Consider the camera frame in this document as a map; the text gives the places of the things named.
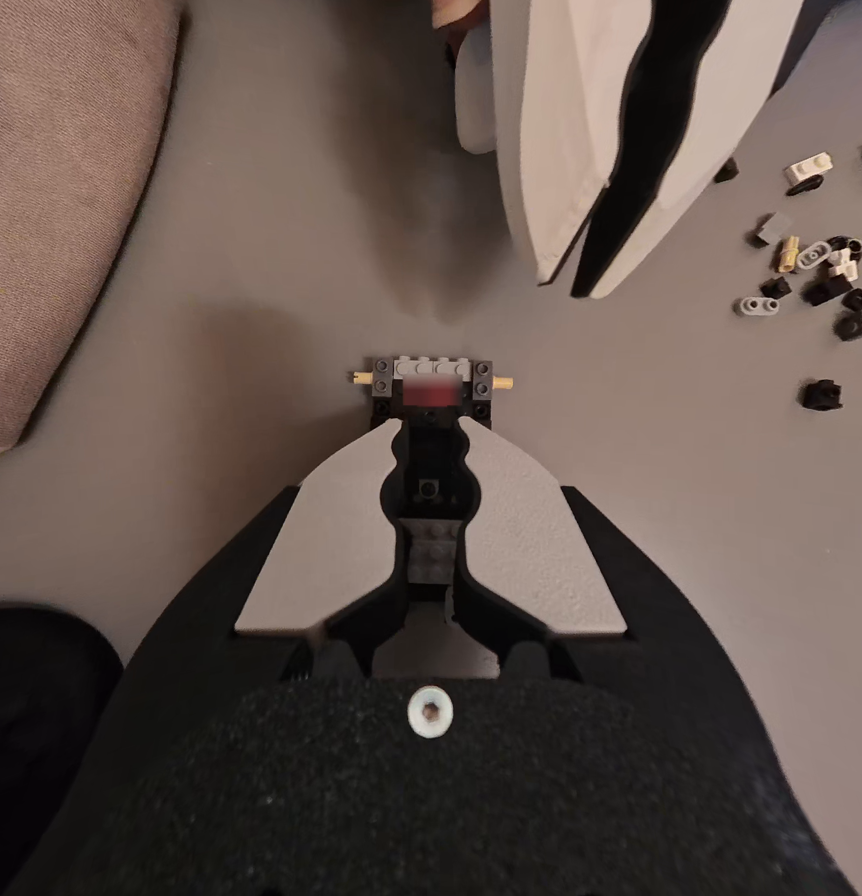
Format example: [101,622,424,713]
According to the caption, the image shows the grey axle brick assembly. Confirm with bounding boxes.
[350,356,514,407]

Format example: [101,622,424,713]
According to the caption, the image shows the black brick chassis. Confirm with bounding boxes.
[370,395,496,604]

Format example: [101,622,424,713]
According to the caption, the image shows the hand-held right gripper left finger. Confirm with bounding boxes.
[233,419,412,676]

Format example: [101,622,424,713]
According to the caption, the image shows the scattered small brick pieces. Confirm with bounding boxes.
[713,140,862,414]

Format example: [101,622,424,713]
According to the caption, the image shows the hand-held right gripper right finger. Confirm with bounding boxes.
[453,418,628,676]

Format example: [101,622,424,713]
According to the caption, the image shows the person's left hand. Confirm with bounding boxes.
[431,0,492,30]

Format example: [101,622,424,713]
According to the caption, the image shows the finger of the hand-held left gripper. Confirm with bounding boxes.
[489,0,657,287]
[571,0,807,301]

